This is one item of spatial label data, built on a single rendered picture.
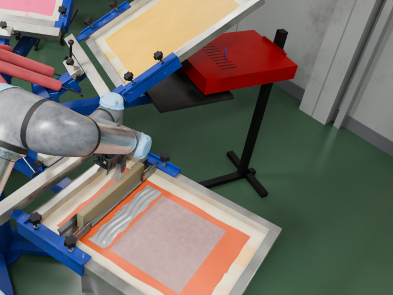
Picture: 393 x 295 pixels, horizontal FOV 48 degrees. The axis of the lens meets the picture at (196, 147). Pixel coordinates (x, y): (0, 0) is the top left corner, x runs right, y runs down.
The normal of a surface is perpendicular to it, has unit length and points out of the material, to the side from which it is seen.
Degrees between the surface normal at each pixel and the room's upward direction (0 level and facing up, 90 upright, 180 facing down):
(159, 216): 0
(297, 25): 90
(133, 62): 32
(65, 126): 49
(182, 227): 0
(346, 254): 0
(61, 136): 68
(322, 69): 90
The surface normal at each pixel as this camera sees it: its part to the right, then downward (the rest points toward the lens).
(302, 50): -0.71, 0.36
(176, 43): -0.34, -0.53
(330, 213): 0.15, -0.76
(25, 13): 0.11, -0.31
